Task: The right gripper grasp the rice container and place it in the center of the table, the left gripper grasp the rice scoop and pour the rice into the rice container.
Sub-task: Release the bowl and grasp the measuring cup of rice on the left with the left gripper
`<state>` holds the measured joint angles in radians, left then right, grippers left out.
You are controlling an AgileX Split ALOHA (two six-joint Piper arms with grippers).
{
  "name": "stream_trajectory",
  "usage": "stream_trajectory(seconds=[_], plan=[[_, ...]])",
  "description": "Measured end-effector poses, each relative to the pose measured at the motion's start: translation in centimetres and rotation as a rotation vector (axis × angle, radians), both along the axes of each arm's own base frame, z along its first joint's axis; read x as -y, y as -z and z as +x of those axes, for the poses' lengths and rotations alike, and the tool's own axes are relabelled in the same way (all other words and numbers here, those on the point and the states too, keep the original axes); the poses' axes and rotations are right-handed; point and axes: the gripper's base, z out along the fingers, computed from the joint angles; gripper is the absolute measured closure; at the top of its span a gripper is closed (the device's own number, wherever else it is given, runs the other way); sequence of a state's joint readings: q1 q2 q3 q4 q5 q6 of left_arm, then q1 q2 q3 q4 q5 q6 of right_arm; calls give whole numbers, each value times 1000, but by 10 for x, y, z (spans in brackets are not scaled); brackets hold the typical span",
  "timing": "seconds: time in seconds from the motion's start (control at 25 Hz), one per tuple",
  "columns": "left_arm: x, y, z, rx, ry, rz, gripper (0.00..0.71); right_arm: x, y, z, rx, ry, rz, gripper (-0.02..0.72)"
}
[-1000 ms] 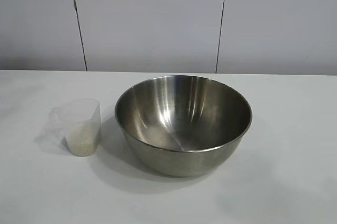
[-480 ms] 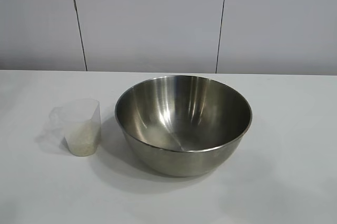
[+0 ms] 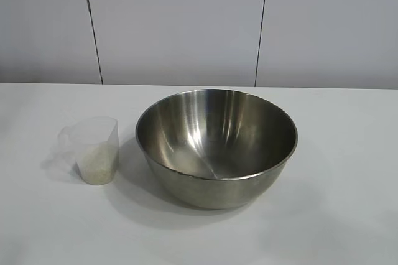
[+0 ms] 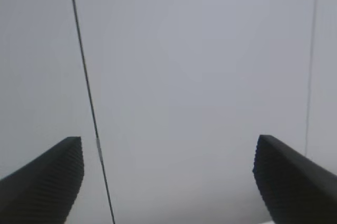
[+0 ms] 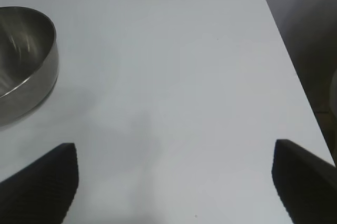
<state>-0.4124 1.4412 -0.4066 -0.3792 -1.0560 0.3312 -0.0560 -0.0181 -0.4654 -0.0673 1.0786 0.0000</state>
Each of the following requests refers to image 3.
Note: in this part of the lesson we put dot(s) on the clear plastic measuring cup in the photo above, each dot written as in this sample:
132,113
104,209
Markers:
102,134

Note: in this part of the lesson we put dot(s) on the white rice grains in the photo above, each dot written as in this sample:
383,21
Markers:
98,168

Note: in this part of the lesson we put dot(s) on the stainless steel mixing bowl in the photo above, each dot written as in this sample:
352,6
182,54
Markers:
217,190

